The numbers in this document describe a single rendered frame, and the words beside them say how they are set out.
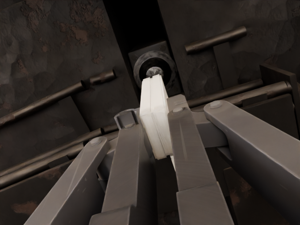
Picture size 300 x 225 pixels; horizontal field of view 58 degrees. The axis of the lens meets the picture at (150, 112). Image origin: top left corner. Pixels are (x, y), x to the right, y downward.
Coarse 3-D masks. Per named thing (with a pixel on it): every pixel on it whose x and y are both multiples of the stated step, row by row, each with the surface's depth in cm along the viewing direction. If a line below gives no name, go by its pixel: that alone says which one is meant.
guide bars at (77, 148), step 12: (276, 84) 24; (288, 84) 24; (240, 96) 25; (252, 96) 24; (264, 96) 24; (192, 108) 25; (84, 144) 27; (60, 156) 27; (72, 156) 27; (24, 168) 28; (36, 168) 27; (48, 168) 27; (0, 180) 28; (12, 180) 28
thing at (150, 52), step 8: (144, 40) 59; (152, 40) 47; (160, 40) 39; (136, 48) 39; (144, 48) 36; (152, 48) 36; (160, 48) 36; (168, 48) 36; (128, 56) 37; (136, 56) 36; (144, 56) 36; (152, 56) 36; (160, 56) 36; (168, 56) 36; (136, 64) 36; (136, 72) 37; (176, 72) 37; (136, 80) 37; (176, 80) 37; (168, 88) 37; (176, 88) 37
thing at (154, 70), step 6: (150, 60) 36; (156, 60) 35; (162, 60) 36; (144, 66) 36; (150, 66) 35; (156, 66) 35; (162, 66) 35; (168, 66) 36; (144, 72) 35; (150, 72) 35; (156, 72) 35; (162, 72) 35; (168, 72) 36; (144, 78) 36; (150, 78) 35; (162, 78) 35; (168, 78) 36
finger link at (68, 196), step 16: (96, 144) 13; (80, 160) 12; (96, 160) 12; (64, 176) 12; (80, 176) 11; (96, 176) 12; (64, 192) 10; (80, 192) 11; (96, 192) 12; (48, 208) 10; (64, 208) 10; (80, 208) 11; (96, 208) 12; (32, 224) 9; (48, 224) 9; (64, 224) 10; (80, 224) 10
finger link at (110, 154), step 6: (138, 108) 18; (138, 114) 17; (144, 132) 14; (144, 138) 14; (114, 144) 14; (144, 144) 14; (150, 144) 15; (108, 150) 14; (114, 150) 13; (150, 150) 14; (108, 156) 13; (150, 156) 14; (102, 162) 13; (108, 162) 14; (102, 168) 14; (108, 168) 14; (102, 174) 14; (108, 174) 14
